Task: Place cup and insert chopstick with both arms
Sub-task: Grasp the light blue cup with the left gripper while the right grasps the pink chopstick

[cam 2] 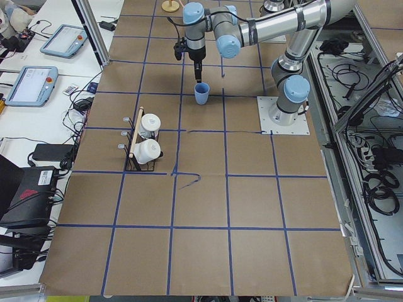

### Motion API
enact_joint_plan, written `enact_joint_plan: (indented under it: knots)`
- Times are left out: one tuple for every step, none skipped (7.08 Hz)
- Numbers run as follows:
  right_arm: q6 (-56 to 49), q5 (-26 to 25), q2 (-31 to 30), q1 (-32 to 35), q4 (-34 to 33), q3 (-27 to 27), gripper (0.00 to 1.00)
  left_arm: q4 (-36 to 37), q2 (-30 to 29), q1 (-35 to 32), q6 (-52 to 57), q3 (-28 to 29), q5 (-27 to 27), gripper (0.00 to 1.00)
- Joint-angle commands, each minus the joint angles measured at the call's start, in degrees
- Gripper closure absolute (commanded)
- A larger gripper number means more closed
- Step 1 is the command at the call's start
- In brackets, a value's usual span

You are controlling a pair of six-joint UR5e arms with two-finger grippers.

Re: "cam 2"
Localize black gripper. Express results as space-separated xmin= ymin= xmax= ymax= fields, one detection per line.
xmin=188 ymin=47 xmax=206 ymax=83

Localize blue plastic cup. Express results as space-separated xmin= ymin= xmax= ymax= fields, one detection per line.
xmin=194 ymin=82 xmax=210 ymax=105

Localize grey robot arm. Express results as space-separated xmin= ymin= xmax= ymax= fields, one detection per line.
xmin=174 ymin=1 xmax=356 ymax=126

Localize round wooden stand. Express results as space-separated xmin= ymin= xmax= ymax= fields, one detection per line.
xmin=161 ymin=0 xmax=184 ymax=13

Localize white mug inner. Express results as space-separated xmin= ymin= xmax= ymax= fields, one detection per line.
xmin=139 ymin=113 xmax=161 ymax=139

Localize white mug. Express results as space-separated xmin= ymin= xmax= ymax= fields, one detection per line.
xmin=133 ymin=139 xmax=162 ymax=164
xmin=139 ymin=113 xmax=161 ymax=139

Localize white mug outer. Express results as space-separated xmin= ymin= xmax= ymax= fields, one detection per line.
xmin=133 ymin=139 xmax=162 ymax=164

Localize small remote control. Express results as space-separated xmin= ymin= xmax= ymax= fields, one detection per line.
xmin=62 ymin=84 xmax=79 ymax=96

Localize teach pendant upper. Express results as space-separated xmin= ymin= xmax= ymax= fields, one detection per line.
xmin=40 ymin=24 xmax=88 ymax=58

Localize teach pendant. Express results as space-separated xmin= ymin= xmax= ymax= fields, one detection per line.
xmin=40 ymin=24 xmax=88 ymax=58
xmin=5 ymin=65 xmax=59 ymax=107

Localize teach pendant lower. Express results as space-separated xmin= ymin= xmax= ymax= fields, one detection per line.
xmin=5 ymin=65 xmax=59 ymax=107

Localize black power adapter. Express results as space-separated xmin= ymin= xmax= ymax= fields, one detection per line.
xmin=27 ymin=143 xmax=74 ymax=167

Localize black laptop computer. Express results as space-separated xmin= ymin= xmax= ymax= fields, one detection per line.
xmin=1 ymin=156 xmax=59 ymax=229

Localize black wire mug rack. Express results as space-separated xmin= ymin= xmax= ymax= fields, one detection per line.
xmin=118 ymin=106 xmax=164 ymax=172

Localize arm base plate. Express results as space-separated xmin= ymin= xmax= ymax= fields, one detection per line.
xmin=257 ymin=96 xmax=310 ymax=135

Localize aluminium frame post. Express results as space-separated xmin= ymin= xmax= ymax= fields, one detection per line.
xmin=71 ymin=0 xmax=110 ymax=67

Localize tangled black cables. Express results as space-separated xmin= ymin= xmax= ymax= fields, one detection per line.
xmin=61 ymin=91 xmax=95 ymax=142

